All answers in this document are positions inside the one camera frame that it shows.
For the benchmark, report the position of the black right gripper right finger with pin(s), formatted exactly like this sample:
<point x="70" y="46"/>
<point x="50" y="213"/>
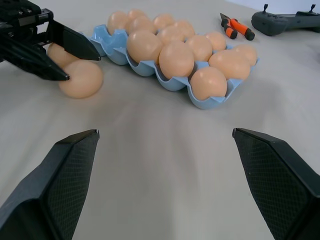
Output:
<point x="282" y="190"/>

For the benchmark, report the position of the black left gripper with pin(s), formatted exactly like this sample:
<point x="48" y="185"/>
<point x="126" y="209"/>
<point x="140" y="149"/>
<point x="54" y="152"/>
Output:
<point x="20" y="22"/>

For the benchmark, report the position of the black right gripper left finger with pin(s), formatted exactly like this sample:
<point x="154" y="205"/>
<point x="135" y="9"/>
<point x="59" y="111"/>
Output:
<point x="37" y="200"/>

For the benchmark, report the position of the beige egg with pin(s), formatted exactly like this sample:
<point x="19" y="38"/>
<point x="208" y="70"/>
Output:
<point x="209" y="83"/>
<point x="230" y="64"/>
<point x="137" y="13"/>
<point x="140" y="25"/>
<point x="163" y="21"/>
<point x="176" y="59"/>
<point x="168" y="34"/>
<point x="248" y="54"/>
<point x="117" y="22"/>
<point x="185" y="28"/>
<point x="83" y="81"/>
<point x="58" y="57"/>
<point x="200" y="48"/>
<point x="144" y="46"/>
<point x="217" y="40"/>

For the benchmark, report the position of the light blue egg tray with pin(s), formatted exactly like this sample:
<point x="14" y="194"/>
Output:
<point x="175" y="83"/>

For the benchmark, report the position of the dark grey remote controller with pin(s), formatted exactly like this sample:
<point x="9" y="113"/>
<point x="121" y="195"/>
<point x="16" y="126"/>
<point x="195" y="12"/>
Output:
<point x="275" y="23"/>

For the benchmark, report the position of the orange and black pliers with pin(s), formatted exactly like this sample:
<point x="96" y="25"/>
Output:
<point x="237" y="27"/>

